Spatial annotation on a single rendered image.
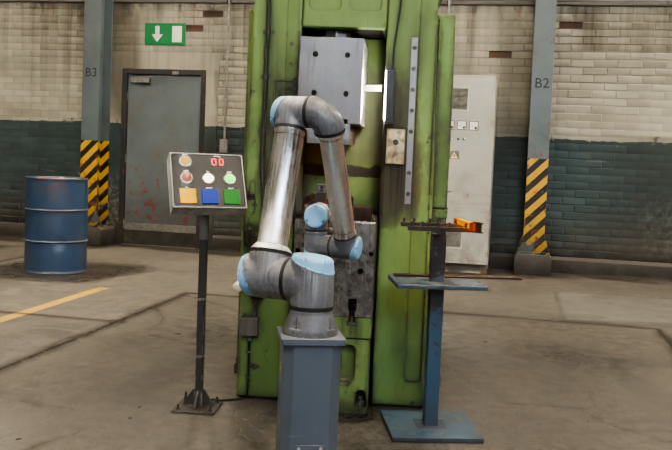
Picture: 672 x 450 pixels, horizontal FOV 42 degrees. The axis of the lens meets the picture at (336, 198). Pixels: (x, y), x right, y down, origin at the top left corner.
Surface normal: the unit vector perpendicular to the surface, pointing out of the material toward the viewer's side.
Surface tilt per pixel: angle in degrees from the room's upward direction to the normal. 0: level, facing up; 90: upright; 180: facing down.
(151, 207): 90
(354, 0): 90
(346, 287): 90
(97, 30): 90
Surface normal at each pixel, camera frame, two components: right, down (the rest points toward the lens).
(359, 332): -0.08, 0.05
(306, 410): 0.15, 0.06
